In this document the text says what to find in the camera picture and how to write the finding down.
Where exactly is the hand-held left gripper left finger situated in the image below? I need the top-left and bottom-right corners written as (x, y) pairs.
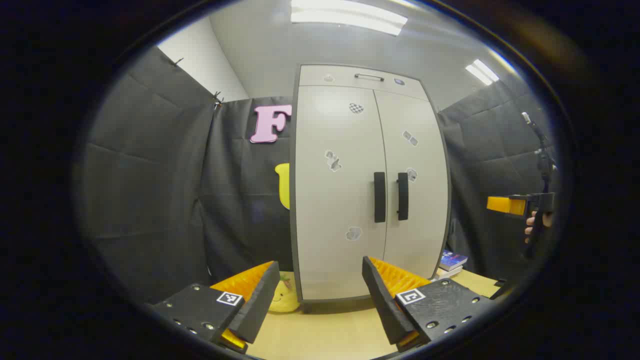
top-left (147, 260), bottom-right (282, 355)

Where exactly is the small ceiling light panel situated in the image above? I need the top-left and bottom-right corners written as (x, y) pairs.
top-left (465, 59), bottom-right (500, 86)

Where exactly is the yellow smiling plush toy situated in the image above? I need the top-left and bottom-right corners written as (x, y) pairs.
top-left (268, 272), bottom-right (301, 313)

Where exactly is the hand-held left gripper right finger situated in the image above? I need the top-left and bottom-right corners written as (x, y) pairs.
top-left (362, 256), bottom-right (501, 353)

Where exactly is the grey cabinet drawer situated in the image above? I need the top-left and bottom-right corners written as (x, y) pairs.
top-left (299, 65), bottom-right (430, 101)

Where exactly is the black backdrop cloth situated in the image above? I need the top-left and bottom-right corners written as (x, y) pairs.
top-left (75, 45), bottom-right (558, 306)

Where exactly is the large ceiling light panel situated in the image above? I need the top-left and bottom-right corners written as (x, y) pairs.
top-left (290, 0), bottom-right (408, 37)

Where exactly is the blue book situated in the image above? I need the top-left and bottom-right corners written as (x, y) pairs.
top-left (439, 250), bottom-right (468, 272)

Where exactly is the grey double-door shoe cabinet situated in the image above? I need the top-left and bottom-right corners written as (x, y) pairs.
top-left (289, 63), bottom-right (452, 305)

